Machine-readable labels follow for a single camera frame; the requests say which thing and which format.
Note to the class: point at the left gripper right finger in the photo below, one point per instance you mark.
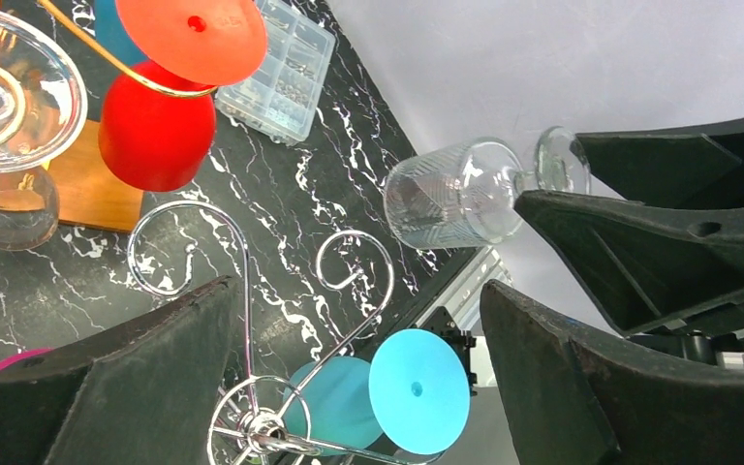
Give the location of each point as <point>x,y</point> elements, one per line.
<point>575,394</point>

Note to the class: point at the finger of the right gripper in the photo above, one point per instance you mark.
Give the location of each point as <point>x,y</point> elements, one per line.
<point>647,268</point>
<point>693,167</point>

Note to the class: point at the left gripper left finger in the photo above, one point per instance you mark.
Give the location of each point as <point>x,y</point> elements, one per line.
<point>142,392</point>

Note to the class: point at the teal blue wine glass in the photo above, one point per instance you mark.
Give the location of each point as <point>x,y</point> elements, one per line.
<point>414,390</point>

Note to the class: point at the clear patterned wine glass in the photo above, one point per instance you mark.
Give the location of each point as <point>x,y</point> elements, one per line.
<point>463,195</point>

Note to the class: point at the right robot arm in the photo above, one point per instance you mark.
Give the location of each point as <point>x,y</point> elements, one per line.
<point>718,350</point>

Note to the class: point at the pink wine glass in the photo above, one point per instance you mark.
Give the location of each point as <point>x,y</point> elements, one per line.
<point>11,360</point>

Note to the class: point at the orange wooden rack base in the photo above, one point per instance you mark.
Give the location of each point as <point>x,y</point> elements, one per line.
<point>89,193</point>

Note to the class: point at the red wine glass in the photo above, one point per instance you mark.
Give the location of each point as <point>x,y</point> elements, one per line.
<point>158,118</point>

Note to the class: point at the clear wine glass rear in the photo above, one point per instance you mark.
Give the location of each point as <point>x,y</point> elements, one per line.
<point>43,109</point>

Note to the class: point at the blue wine glass rear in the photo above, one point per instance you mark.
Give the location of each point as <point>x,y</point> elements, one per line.
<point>111,34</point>

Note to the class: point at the clear plastic screw box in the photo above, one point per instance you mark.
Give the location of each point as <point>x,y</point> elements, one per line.
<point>281,98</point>

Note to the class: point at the silver wire glass rack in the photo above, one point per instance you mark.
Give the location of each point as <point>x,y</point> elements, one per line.
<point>264,413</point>

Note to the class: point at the gold wire glass rack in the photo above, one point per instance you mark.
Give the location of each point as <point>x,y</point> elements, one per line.
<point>94,66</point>

